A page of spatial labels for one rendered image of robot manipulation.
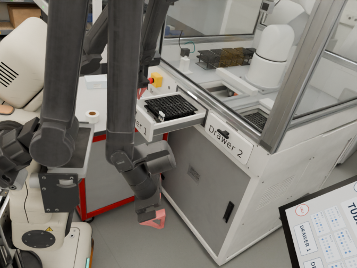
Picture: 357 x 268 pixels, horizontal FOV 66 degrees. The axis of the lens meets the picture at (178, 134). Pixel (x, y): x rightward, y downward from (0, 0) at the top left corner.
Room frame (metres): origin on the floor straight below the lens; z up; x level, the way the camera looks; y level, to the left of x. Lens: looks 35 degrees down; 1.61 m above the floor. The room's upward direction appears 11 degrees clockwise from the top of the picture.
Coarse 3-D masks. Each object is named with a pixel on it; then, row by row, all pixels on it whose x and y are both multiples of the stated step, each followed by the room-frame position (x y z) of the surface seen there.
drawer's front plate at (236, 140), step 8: (208, 120) 1.20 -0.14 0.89; (216, 120) 1.16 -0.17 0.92; (208, 128) 1.19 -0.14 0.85; (216, 128) 1.15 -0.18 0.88; (224, 128) 1.12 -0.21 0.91; (216, 136) 1.14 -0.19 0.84; (232, 136) 1.07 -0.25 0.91; (240, 136) 1.05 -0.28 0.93; (224, 144) 1.09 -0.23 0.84; (232, 144) 1.06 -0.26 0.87; (240, 144) 1.03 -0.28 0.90; (248, 144) 1.00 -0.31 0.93; (232, 152) 1.05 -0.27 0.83; (240, 152) 1.02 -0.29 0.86; (248, 152) 0.99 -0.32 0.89; (240, 160) 1.01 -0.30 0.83
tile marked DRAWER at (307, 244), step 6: (306, 222) 0.54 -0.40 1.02; (294, 228) 0.54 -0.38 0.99; (300, 228) 0.53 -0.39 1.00; (306, 228) 0.52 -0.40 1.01; (300, 234) 0.51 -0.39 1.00; (306, 234) 0.50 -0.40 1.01; (312, 234) 0.50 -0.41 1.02; (300, 240) 0.49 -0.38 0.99; (306, 240) 0.49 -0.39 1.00; (312, 240) 0.48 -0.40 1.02; (300, 246) 0.48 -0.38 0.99; (306, 246) 0.47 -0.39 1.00; (312, 246) 0.47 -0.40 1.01; (300, 252) 0.46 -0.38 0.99; (306, 252) 0.46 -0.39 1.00; (312, 252) 0.45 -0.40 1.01
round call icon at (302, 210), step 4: (300, 204) 0.61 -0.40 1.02; (304, 204) 0.60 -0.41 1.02; (296, 208) 0.60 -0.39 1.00; (300, 208) 0.59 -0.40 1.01; (304, 208) 0.59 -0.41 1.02; (308, 208) 0.58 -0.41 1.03; (296, 212) 0.58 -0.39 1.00; (300, 212) 0.58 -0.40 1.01; (304, 212) 0.57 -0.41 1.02; (308, 212) 0.57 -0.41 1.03; (296, 216) 0.57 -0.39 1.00; (300, 216) 0.57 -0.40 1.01
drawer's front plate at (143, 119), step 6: (138, 108) 1.12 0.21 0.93; (138, 114) 1.10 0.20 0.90; (144, 114) 1.08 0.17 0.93; (138, 120) 1.10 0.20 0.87; (144, 120) 1.06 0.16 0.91; (150, 120) 1.04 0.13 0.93; (138, 126) 1.10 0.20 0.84; (144, 126) 1.05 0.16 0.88; (150, 126) 1.02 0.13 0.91; (144, 132) 1.05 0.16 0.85; (150, 132) 1.02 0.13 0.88; (150, 138) 1.02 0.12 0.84
